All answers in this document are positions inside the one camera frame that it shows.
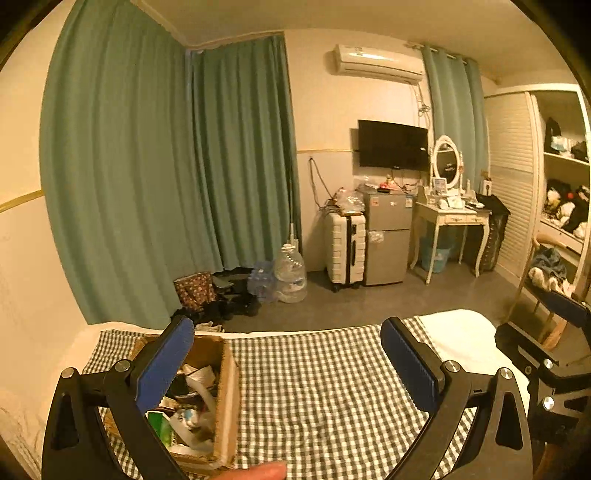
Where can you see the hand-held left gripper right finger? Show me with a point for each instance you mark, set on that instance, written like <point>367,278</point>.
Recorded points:
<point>408,364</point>

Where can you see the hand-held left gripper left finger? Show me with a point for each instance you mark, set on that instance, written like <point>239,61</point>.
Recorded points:
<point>166,364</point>

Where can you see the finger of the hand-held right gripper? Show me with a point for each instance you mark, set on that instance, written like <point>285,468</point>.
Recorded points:
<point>570,311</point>
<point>521,344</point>

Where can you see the brown cardboard box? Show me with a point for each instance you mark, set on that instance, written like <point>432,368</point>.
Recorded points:
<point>228,401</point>

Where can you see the person's left hand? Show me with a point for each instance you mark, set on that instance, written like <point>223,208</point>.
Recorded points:
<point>263,471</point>

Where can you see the wooden chair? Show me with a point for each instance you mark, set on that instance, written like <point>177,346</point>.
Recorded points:
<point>556,334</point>

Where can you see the clothes heap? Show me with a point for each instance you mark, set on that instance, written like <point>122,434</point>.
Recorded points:
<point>547,270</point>

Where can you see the white duvet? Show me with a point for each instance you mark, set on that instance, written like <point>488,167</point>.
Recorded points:
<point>461,332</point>

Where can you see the green carton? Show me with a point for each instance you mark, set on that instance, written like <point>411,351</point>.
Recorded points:
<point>161,427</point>

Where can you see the patterned brown bag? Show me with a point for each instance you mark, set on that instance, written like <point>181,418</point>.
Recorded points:
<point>196,290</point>

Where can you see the pile of dark shoes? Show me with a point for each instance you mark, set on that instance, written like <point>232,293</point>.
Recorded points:
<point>235,295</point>

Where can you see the grey white checkered blanket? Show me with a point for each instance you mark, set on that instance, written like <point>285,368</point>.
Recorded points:
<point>314,392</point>

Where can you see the pile of folded clothes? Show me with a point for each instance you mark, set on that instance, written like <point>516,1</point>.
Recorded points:
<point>568,207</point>

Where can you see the black bag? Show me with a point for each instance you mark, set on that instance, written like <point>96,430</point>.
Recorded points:
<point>494,235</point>

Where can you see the blue trash bin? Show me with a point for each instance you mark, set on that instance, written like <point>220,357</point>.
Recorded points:
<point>436,258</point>

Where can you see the grey mini fridge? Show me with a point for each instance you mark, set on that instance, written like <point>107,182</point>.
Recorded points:
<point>388,249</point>

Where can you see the pack of water bottles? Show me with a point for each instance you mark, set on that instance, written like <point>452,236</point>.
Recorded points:
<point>261,281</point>

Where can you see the white suitcase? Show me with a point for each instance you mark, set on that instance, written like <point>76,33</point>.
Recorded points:
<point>337,249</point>

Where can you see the white wardrobe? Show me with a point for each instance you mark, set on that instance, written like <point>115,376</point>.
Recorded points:
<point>512,184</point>

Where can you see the white dressing table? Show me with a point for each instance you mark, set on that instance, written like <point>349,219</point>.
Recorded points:
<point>455,217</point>

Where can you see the large clear water jug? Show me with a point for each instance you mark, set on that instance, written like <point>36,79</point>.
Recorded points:
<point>291,277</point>

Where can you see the clear plastic bags pile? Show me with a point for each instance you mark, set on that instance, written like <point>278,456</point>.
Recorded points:
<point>348,201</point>

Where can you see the white oval vanity mirror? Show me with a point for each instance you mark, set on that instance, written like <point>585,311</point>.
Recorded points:
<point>445,161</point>

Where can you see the wide green curtain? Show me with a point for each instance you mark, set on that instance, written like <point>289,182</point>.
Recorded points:
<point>124,161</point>

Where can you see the narrow green curtain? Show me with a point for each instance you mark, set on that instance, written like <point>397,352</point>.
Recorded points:
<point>461,115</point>

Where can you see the white air conditioner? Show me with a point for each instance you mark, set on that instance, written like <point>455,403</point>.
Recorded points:
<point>376,62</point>

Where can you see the small picture frame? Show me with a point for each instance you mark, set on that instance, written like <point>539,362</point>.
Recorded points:
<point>439,184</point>

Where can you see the black wall television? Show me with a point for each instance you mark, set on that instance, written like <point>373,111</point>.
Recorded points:
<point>392,145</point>

